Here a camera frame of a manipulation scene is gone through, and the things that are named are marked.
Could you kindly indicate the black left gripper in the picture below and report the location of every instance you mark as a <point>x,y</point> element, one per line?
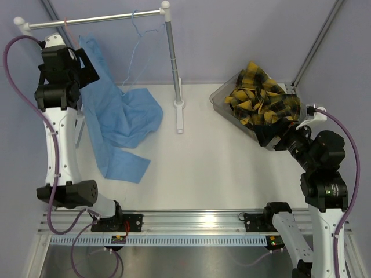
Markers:
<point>87,74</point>

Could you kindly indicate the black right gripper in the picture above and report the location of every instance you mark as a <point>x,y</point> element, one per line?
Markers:
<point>266,132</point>

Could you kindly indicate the yellow plaid shirt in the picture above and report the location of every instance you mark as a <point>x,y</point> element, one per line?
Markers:
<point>258,100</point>

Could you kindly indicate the pink wire hanger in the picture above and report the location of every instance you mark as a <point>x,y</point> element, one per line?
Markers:
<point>73,35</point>

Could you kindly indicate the light blue shirt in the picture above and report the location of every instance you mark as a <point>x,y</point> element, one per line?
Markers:
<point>117,120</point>

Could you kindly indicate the light blue wire hanger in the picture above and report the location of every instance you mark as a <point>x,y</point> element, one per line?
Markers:
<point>139,61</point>

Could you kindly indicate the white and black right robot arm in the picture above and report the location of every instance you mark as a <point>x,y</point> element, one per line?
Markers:
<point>325,193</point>

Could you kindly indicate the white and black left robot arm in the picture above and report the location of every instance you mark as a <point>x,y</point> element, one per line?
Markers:
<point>63,73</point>

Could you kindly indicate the clear plastic bin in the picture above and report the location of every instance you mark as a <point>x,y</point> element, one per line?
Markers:
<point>217,99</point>

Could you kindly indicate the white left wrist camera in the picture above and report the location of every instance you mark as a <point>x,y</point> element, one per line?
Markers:
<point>53,42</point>

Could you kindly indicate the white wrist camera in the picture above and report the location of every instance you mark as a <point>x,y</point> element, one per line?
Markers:
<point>53,42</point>
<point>310,117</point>

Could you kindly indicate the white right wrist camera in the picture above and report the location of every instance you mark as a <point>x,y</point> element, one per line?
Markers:
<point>310,117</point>

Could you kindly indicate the aluminium frame post left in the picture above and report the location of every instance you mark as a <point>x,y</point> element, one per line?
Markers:
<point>53,16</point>

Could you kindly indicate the aluminium frame post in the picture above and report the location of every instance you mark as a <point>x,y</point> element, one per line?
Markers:
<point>53,16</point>
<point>330,18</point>

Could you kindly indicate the aluminium mounting rail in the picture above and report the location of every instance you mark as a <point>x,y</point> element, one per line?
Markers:
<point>175,222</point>

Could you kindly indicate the perforated white cable duct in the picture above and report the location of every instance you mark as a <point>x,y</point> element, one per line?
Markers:
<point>160,240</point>

